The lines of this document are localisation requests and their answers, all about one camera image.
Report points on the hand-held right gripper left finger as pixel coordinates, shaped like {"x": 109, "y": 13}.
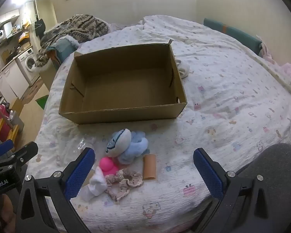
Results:
{"x": 79, "y": 173}

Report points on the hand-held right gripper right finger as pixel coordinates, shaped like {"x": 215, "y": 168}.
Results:
{"x": 208, "y": 173}

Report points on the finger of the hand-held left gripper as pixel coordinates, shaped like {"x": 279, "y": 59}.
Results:
{"x": 24, "y": 153}
{"x": 2, "y": 148}

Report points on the white sock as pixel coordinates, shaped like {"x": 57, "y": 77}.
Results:
{"x": 95, "y": 183}

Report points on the clear plastic bag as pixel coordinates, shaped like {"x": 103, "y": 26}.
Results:
{"x": 83, "y": 144}

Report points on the pale pink dotted scrunchie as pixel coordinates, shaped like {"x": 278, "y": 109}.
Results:
{"x": 115, "y": 187}

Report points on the white and blue plush toy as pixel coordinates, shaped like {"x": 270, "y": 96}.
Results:
{"x": 118, "y": 142}

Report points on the brown crochet scrunchie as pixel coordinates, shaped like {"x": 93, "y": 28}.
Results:
{"x": 133, "y": 177}

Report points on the tan cylindrical tube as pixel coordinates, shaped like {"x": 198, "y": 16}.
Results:
{"x": 149, "y": 167}

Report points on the brown cardboard box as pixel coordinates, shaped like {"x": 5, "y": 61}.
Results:
{"x": 126, "y": 82}

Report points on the yellow wooden rack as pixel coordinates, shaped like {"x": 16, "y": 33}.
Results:
{"x": 13, "y": 128}

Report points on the pink rubber toy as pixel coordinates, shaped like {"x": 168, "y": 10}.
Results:
{"x": 108, "y": 166}

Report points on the green floor item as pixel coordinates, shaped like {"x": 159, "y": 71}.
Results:
{"x": 42, "y": 102}

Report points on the person's grey pants leg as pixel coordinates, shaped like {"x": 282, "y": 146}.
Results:
{"x": 276, "y": 165}

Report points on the white floor cabinets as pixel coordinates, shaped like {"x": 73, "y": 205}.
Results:
{"x": 7, "y": 80}

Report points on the printed bedsheet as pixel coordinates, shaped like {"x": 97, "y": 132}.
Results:
{"x": 220, "y": 97}

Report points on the white washing machine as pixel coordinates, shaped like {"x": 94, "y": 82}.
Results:
{"x": 28, "y": 64}

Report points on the cream white cloth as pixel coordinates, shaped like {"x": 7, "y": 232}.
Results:
{"x": 183, "y": 69}

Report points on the teal fluffy cushion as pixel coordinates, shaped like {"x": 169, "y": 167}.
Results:
{"x": 63, "y": 47}

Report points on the black hanging garment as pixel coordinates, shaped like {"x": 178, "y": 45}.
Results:
{"x": 40, "y": 28}

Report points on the pink clothing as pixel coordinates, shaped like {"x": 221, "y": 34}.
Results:
{"x": 287, "y": 70}

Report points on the patterned knit blanket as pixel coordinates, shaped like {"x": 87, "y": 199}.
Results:
{"x": 82, "y": 28}

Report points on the teal headboard cushion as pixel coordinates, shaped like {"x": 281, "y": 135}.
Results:
{"x": 235, "y": 34}

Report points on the white wall cabinets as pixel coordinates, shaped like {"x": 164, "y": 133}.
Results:
{"x": 12, "y": 14}

